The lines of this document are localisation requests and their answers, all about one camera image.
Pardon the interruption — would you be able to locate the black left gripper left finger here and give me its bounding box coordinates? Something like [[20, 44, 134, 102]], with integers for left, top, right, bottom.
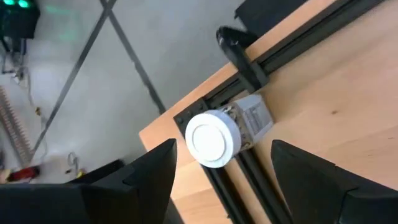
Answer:
[[0, 139, 184, 224]]

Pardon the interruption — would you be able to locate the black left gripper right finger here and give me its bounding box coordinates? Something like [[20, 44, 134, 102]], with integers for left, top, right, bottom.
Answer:
[[271, 139, 398, 224]]

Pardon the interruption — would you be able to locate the white-lid bagel seasoning jar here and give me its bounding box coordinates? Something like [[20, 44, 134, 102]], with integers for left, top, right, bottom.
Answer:
[[185, 94, 274, 169]]

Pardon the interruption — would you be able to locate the red floor object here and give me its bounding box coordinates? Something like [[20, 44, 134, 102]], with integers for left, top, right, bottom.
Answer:
[[6, 166, 40, 183]]

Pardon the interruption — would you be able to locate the white ribbed strip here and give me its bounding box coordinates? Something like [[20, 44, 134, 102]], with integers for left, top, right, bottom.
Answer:
[[0, 85, 34, 167]]

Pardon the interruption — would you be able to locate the black table clamp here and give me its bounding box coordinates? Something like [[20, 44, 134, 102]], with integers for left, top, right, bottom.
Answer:
[[216, 26, 270, 94]]

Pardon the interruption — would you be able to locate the black device with green lights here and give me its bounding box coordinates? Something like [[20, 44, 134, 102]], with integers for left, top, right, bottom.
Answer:
[[0, 0, 41, 40]]

